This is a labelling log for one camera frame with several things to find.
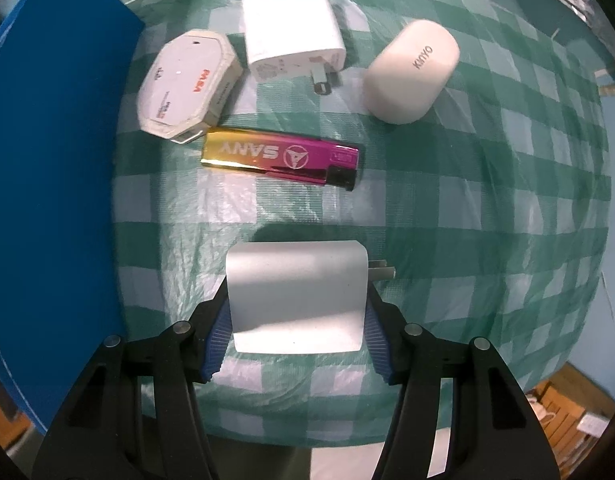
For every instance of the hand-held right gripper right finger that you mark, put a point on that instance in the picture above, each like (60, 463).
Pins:
(380, 345)

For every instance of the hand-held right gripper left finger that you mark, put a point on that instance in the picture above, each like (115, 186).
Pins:
(218, 340)

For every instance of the silver wall charger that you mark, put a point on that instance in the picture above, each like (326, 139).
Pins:
(292, 300)

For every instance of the pink and gold lighter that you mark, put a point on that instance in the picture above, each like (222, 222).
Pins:
(267, 155)

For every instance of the blue cardboard box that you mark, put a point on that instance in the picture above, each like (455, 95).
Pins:
(52, 160)

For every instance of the white octagonal hub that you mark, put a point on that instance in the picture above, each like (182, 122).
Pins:
(182, 80)

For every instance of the white oval case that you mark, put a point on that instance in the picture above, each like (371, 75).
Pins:
(407, 75)

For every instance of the white wall charger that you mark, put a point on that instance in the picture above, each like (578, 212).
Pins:
(287, 30)

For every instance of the green checked plastic tablecloth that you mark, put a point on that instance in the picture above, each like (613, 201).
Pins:
(462, 210)

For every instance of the brown cardboard pile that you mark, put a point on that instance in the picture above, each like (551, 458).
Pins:
(562, 410)

